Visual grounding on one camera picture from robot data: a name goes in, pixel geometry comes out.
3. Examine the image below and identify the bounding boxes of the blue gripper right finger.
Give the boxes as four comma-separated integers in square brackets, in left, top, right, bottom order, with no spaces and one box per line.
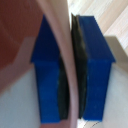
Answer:
[70,13,116,122]

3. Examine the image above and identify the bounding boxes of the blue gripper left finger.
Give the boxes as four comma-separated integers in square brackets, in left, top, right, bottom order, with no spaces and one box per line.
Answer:
[30,14,72,125]

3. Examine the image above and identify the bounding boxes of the pink plastic cup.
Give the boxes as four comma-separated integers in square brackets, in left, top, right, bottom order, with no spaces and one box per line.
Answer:
[0,0,83,128]

